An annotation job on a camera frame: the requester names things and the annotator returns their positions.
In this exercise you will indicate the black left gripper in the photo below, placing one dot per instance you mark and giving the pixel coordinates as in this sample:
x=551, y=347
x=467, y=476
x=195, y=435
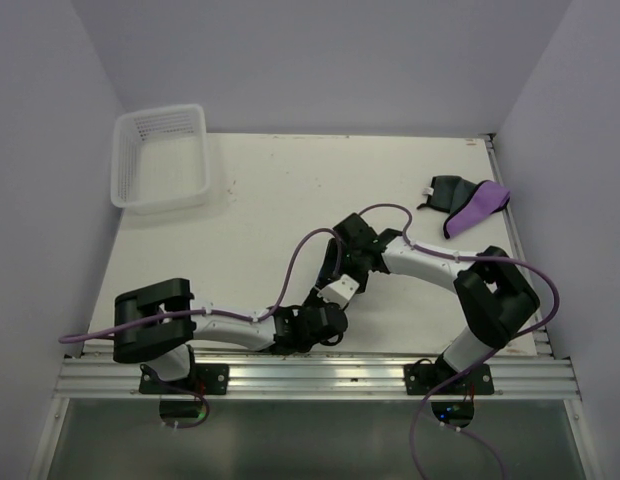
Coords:
x=313, y=298

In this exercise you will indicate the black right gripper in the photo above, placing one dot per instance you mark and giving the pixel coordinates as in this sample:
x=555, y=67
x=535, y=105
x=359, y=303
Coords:
x=331, y=255

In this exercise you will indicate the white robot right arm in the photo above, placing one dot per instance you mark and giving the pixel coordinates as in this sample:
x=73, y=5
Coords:
x=494, y=296

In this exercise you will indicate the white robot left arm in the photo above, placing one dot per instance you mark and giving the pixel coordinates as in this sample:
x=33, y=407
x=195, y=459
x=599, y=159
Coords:
x=155, y=325

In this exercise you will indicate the grey towel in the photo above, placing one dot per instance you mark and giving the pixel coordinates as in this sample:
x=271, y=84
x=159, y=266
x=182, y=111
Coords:
x=447, y=193

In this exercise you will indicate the purple towel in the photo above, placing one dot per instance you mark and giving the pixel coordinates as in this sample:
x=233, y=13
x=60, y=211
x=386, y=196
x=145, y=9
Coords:
x=487, y=198

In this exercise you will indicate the white plastic basket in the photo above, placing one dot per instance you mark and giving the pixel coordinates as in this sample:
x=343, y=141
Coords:
x=160, y=160

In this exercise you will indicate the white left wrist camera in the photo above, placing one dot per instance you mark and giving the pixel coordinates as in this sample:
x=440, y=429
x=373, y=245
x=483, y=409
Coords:
x=340, y=291

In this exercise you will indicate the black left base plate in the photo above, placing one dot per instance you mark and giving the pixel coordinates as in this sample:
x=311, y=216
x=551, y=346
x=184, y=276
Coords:
x=203, y=379

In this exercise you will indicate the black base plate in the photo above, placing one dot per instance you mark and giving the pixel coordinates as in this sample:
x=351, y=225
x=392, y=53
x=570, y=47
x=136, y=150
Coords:
x=203, y=379
x=423, y=376

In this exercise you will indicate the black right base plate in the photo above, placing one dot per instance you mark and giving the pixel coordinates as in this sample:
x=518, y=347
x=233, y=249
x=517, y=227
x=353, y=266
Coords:
x=423, y=376

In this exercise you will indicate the aluminium mounting rail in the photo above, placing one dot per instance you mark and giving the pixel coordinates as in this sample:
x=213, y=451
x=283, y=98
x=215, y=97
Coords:
x=321, y=376

